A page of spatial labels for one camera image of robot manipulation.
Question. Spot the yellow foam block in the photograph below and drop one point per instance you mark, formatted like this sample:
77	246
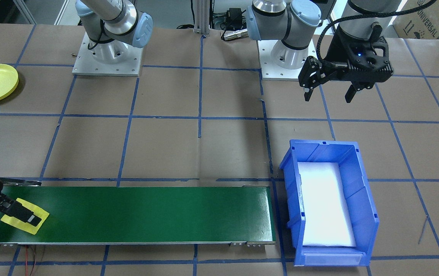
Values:
14	226

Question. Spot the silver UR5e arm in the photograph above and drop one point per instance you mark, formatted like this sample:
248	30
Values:
119	19
280	19

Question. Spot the brown cardboard box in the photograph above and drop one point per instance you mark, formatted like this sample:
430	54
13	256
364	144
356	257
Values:
434	19

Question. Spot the silver cylindrical connector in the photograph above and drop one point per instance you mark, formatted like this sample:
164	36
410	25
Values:
234	34

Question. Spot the black power adapter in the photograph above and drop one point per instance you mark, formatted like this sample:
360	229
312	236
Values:
235	14

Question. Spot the green conveyor belt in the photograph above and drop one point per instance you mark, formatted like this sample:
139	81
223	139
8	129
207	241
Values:
146	214

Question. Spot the white foam pad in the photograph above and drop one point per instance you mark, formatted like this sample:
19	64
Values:
326	207

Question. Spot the blue plastic storage bin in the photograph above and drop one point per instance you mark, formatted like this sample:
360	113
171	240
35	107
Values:
365	214

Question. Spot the white square base plate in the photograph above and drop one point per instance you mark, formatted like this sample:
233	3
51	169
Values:
108	69
269	73

